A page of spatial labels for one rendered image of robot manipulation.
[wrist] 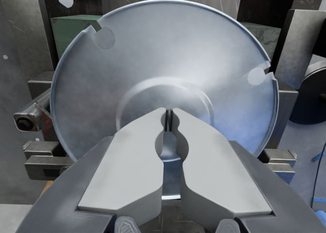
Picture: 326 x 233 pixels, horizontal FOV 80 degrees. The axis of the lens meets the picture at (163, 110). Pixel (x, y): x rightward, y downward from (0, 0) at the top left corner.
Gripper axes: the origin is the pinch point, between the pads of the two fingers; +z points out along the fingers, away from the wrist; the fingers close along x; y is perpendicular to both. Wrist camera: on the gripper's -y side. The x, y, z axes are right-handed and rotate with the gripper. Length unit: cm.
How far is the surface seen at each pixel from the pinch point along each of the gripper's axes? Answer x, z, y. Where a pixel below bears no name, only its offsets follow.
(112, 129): -6.8, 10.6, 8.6
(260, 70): 11.1, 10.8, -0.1
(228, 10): 6.1, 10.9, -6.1
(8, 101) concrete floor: -86, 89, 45
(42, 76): -20.7, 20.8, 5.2
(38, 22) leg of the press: -21.6, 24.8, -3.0
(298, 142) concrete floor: 89, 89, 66
